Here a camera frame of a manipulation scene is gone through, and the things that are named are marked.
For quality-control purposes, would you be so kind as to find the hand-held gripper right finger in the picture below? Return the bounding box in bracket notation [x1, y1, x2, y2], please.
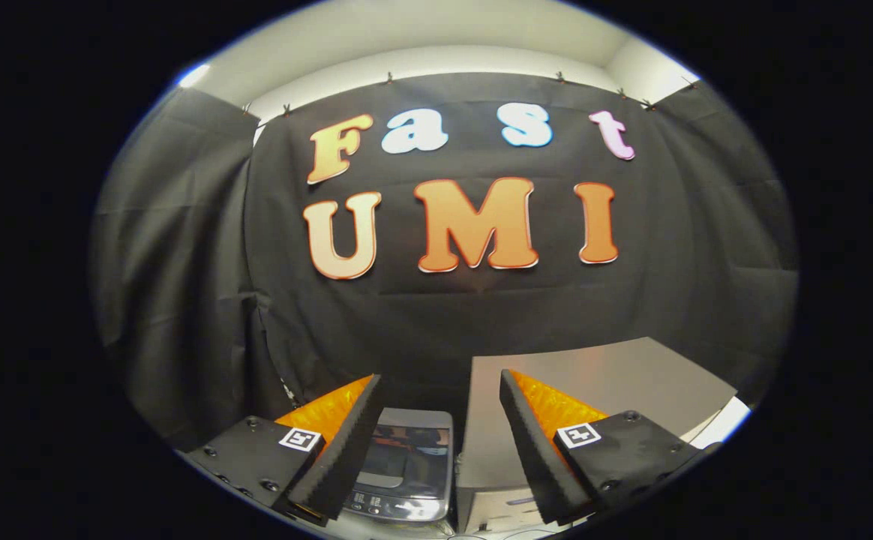
[498, 367, 707, 526]

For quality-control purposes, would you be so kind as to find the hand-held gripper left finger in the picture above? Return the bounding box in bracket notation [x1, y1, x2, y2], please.
[178, 373, 386, 527]

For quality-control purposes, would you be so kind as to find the grey cabinet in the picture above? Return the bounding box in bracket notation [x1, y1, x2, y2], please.
[454, 337, 739, 535]

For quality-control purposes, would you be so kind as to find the grey washing machine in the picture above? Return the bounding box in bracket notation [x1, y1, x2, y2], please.
[331, 407, 456, 537]

